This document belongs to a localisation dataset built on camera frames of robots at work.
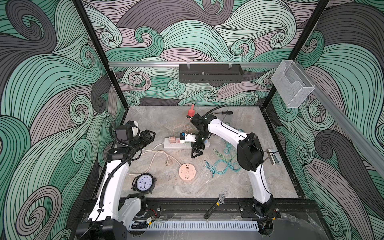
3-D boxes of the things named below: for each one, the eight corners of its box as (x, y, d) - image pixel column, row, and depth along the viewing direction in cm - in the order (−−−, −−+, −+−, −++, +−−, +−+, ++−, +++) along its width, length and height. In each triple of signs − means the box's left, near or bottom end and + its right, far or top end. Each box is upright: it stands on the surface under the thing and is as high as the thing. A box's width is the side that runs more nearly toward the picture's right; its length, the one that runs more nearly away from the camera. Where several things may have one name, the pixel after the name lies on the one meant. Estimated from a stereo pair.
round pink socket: (178, 181, 84) (178, 179, 82) (179, 165, 91) (179, 163, 88) (196, 181, 84) (196, 179, 82) (195, 165, 91) (195, 163, 88)
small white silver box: (271, 164, 91) (273, 162, 89) (266, 150, 97) (268, 148, 95) (281, 164, 91) (283, 162, 89) (275, 150, 97) (277, 148, 95)
